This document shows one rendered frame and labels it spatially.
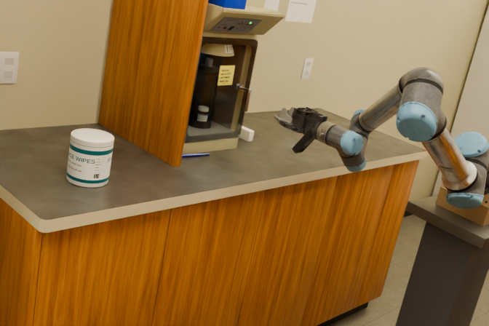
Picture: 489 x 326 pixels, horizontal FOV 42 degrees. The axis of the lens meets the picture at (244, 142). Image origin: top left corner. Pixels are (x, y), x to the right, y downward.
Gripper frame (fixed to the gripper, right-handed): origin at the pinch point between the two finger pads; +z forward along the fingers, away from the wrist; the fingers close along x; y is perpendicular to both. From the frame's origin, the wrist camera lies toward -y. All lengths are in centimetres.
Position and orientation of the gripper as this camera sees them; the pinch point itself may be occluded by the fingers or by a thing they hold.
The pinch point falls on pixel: (279, 118)
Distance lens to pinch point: 236.1
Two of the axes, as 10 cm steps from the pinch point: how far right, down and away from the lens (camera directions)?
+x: -7.0, 0.8, -7.1
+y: 1.8, -9.4, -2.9
